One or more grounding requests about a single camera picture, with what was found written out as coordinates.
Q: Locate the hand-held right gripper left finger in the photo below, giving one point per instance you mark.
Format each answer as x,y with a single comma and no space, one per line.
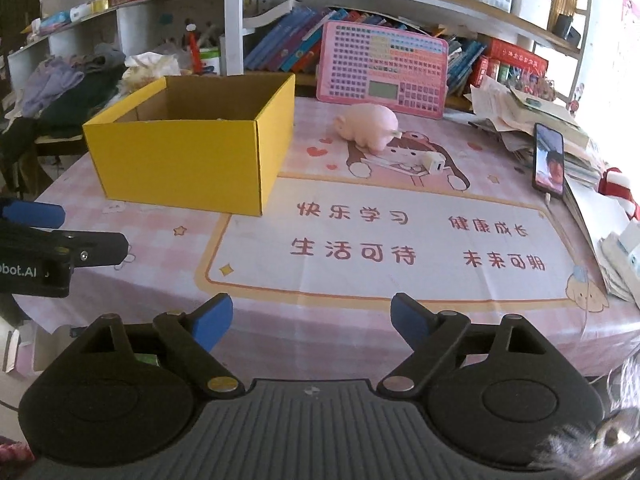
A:
212,317

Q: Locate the fluffy grey fabric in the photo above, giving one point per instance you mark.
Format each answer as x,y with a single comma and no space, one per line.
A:
580,447

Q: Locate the pink pig toy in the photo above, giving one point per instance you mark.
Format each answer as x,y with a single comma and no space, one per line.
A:
372,125

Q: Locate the row of leaning books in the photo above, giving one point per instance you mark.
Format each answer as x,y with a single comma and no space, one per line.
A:
285,45

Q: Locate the red box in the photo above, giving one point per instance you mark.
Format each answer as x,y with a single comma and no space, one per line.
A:
515,60

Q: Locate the smartphone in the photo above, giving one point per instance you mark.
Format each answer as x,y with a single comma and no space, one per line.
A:
549,160

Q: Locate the stack of loose papers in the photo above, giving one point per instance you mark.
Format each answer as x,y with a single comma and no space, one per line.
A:
617,255

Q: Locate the pile of clothes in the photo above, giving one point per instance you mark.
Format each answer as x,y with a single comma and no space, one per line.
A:
65,92

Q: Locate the red white plush item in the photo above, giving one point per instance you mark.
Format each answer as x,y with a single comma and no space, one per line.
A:
617,187

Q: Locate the pink printed table mat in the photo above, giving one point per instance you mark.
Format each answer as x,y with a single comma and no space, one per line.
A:
380,280

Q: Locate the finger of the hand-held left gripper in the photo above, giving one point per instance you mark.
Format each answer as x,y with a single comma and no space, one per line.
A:
100,247
35,212

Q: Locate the white green can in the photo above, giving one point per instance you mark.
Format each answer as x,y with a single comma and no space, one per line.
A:
210,62

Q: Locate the pink learning tablet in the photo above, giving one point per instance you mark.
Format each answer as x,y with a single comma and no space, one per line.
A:
350,60

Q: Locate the yellow cardboard box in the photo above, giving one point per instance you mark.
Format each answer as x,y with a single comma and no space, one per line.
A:
175,165

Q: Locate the stack of papers and books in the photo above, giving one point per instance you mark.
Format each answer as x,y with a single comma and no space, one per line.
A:
505,110

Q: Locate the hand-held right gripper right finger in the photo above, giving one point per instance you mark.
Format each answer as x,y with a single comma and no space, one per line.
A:
410,316

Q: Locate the white bookshelf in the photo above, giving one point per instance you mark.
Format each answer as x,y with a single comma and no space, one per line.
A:
234,20

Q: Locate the white charger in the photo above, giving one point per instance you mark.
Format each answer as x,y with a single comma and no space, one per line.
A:
434,163

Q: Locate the pen holder with pens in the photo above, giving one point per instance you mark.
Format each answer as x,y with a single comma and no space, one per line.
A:
192,47

